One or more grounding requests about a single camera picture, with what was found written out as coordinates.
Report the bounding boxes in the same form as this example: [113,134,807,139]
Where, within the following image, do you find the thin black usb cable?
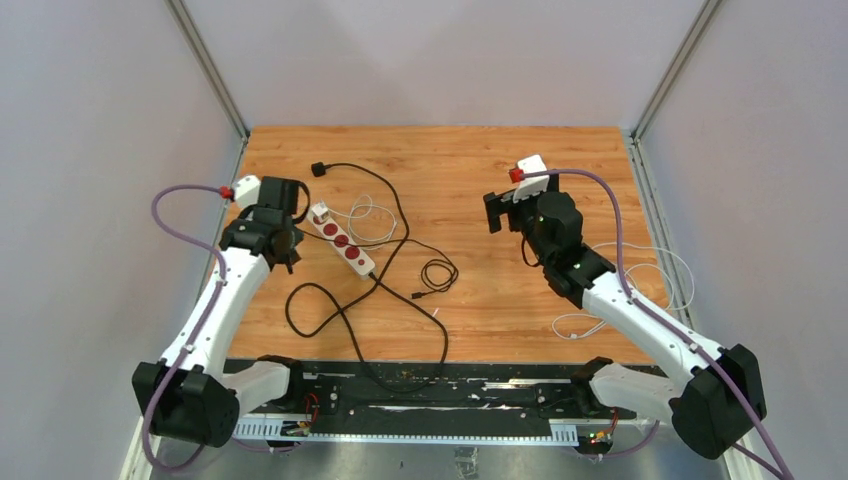
[301,235,460,301]

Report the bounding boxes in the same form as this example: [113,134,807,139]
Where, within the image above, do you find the white usb charger plug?
[310,202,331,225]

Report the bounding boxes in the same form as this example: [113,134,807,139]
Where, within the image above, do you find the white charger cable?
[327,193,399,252]

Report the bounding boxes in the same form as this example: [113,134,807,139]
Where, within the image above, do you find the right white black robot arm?
[483,191,767,460]

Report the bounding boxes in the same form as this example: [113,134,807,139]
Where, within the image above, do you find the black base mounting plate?
[233,360,656,455]

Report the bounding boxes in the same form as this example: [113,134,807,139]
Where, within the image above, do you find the aluminium frame rail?
[119,370,763,480]

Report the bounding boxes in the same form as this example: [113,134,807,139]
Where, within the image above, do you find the black power strip cord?
[284,162,450,393]

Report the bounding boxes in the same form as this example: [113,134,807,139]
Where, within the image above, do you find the white red power strip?
[306,204,376,280]

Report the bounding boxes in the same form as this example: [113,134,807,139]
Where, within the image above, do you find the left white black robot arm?
[132,175,308,447]

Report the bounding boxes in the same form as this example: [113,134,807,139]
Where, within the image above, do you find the black power cord plug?
[310,162,330,178]

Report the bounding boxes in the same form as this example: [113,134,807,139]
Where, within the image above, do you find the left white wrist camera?
[218,175,261,209]

